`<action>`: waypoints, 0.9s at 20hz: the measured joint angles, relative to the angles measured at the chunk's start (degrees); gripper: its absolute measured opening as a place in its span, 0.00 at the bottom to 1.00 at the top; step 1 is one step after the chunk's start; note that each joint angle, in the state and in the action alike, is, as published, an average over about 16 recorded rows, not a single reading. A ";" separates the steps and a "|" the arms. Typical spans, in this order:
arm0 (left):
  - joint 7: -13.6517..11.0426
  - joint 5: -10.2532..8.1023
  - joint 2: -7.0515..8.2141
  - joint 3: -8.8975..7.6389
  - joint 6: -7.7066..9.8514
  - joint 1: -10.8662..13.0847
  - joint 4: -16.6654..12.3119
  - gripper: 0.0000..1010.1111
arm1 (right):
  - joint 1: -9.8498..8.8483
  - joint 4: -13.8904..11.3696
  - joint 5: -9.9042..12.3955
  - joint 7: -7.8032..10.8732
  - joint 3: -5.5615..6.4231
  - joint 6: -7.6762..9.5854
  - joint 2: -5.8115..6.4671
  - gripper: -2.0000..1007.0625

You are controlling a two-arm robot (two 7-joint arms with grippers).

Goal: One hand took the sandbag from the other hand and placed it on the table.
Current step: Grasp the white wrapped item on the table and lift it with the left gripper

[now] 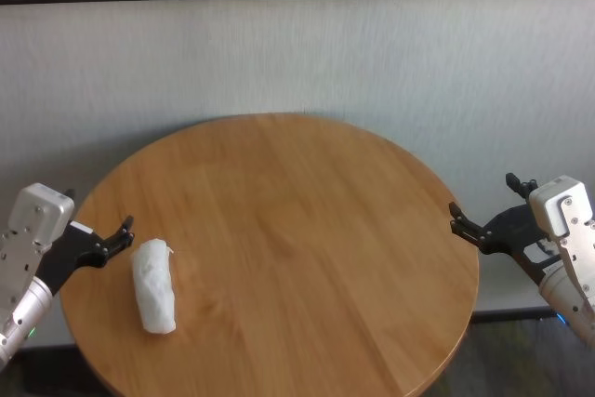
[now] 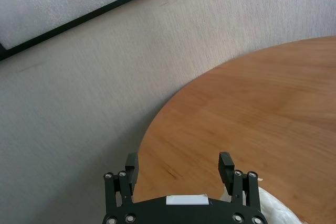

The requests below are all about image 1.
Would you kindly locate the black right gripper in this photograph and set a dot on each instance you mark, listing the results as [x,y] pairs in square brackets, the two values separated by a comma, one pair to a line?
[511,229]

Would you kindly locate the white sandbag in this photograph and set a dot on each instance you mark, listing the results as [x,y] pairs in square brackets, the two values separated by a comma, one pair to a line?
[153,285]

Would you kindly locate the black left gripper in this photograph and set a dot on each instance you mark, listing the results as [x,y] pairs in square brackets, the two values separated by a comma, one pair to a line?
[70,248]

